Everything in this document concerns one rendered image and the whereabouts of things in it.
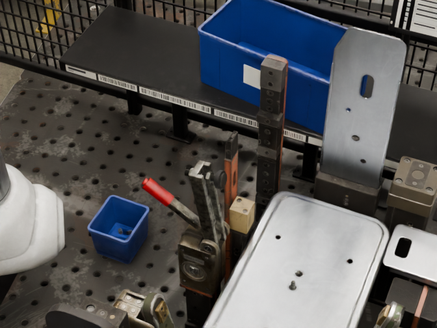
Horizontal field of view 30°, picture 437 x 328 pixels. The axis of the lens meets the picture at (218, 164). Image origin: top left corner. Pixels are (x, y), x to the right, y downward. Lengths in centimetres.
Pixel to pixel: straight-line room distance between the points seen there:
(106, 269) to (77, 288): 8
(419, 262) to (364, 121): 26
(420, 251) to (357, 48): 37
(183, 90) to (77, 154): 45
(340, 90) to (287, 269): 31
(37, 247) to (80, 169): 55
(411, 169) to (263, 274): 33
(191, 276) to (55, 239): 25
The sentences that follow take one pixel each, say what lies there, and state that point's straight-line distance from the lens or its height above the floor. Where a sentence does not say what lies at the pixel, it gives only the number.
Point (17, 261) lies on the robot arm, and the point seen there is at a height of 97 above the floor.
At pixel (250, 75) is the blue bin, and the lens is 157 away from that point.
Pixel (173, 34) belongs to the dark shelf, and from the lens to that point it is 180.
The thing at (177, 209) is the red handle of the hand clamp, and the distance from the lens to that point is 132.
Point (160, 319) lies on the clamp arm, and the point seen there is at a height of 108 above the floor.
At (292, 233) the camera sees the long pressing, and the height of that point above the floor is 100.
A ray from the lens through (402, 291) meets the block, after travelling 141.
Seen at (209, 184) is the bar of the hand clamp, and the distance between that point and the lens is 127.
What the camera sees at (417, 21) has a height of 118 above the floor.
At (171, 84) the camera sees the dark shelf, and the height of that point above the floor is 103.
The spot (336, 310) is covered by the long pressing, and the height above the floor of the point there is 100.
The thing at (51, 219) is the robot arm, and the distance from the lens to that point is 146.
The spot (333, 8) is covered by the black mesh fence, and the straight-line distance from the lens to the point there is 167.
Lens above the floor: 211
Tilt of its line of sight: 46 degrees down
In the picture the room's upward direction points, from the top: 1 degrees counter-clockwise
